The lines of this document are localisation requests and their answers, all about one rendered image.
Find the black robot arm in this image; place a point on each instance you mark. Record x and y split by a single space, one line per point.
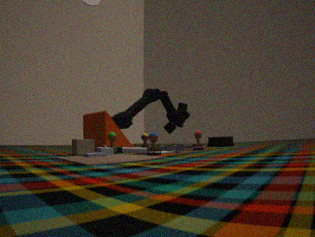
124 119

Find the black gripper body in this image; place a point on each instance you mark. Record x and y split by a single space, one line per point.
170 127

